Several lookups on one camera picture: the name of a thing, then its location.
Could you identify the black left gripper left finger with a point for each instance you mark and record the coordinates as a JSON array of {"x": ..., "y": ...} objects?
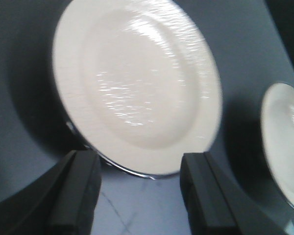
[{"x": 60, "y": 202}]

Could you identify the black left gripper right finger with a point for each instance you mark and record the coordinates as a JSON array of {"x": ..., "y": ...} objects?
[{"x": 217, "y": 206}]

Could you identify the beige plate with black rim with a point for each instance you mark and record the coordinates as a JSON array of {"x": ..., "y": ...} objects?
[{"x": 138, "y": 82}]

